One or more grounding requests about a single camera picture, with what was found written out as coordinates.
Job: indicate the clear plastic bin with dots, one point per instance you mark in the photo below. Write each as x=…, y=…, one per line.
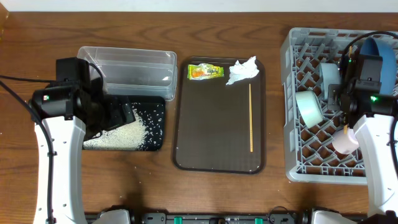
x=134, y=71

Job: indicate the light blue bowl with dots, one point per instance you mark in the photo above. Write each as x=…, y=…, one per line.
x=329, y=73

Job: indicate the yellow green snack wrapper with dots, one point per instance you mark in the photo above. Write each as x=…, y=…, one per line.
x=204, y=71

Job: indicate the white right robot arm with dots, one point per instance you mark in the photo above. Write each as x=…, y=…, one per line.
x=370, y=122

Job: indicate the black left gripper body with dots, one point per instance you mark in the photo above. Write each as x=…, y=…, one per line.
x=108, y=115

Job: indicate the wooden chopstick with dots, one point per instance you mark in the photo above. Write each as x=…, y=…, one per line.
x=345, y=129
x=250, y=120

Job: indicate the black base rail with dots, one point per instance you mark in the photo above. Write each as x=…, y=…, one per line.
x=276, y=215

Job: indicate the grey dishwasher rack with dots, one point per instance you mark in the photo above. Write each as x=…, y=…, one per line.
x=309, y=154

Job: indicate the white pink cup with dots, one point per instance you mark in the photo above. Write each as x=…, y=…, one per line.
x=345, y=142

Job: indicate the white napkin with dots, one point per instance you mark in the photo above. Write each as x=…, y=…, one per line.
x=240, y=71

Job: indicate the black rectangular tray bin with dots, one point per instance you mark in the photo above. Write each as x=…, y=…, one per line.
x=136, y=123

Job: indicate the mint green cup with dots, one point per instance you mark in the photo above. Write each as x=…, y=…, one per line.
x=309, y=108

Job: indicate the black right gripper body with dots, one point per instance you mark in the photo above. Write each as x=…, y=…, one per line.
x=335, y=98

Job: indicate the white rice pile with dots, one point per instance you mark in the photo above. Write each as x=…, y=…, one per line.
x=145, y=134

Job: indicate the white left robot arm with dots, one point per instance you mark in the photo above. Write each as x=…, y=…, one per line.
x=64, y=110

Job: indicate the dark brown serving tray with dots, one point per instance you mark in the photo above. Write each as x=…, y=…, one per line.
x=212, y=121

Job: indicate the dark blue plate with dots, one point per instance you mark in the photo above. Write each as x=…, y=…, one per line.
x=373, y=46

